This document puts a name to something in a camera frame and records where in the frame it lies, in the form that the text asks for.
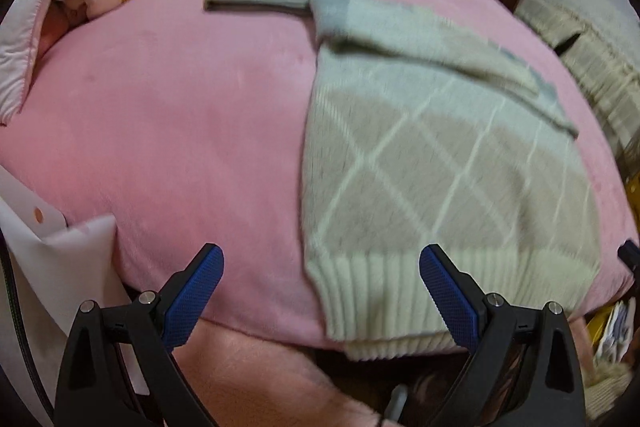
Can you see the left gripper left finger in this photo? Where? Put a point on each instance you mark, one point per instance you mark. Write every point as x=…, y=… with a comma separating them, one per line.
x=118, y=368

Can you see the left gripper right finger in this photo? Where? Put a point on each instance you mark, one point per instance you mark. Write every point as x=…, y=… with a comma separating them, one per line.
x=522, y=368

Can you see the grey beige diamond sweater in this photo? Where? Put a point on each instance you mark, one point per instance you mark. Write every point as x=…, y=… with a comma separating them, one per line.
x=419, y=132

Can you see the white bag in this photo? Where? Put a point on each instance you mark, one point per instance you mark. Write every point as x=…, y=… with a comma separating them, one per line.
x=59, y=266

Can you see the beige lace covered furniture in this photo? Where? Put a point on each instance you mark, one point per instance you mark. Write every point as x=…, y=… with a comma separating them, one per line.
x=599, y=46

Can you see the pink white pillow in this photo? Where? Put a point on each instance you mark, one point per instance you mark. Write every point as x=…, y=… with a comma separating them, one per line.
x=20, y=38

